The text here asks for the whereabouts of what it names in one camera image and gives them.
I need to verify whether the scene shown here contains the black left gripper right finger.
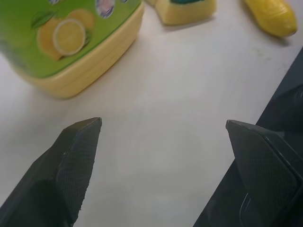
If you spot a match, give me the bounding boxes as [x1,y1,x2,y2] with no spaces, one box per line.
[225,119,303,227]

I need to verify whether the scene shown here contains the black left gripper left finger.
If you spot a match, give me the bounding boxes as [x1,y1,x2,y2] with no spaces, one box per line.
[0,117,103,227]

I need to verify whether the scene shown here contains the yellow bottle with lemon label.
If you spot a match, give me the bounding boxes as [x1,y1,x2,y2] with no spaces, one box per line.
[0,0,145,99]

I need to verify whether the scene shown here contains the yellow plastic lemon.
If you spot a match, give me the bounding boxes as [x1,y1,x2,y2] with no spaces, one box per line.
[241,0,298,38]

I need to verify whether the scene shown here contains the yellow sponge green scouring pad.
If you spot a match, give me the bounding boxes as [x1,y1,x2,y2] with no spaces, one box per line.
[144,0,217,26]

